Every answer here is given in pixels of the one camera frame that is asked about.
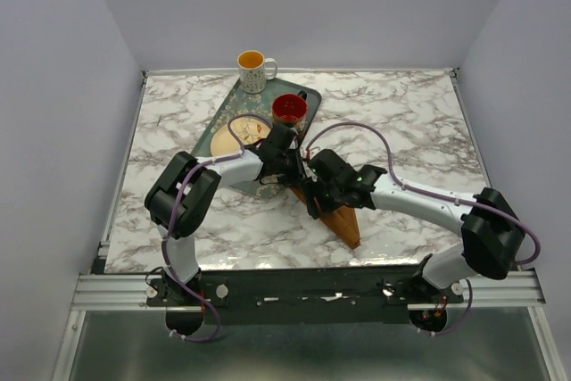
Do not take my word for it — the brown cloth napkin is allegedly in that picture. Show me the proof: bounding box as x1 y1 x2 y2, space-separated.
290 186 360 250

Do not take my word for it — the white mug yellow inside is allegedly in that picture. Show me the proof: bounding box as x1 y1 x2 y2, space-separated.
237 50 277 94

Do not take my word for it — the green floral tray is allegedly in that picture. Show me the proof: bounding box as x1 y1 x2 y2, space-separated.
189 75 323 199

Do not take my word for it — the aluminium frame rail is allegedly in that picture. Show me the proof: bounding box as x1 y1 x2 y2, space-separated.
71 271 546 311

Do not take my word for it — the peach floral plate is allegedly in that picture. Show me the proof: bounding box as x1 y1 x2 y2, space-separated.
210 117 270 157

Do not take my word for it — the red black mug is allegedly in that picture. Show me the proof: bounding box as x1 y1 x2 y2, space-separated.
271 91 309 134

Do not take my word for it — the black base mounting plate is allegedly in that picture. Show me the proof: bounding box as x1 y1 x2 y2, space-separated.
146 265 463 326

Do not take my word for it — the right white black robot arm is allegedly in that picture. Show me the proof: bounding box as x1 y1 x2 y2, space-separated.
308 149 524 302

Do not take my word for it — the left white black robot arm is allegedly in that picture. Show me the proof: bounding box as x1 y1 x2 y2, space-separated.
145 124 304 305

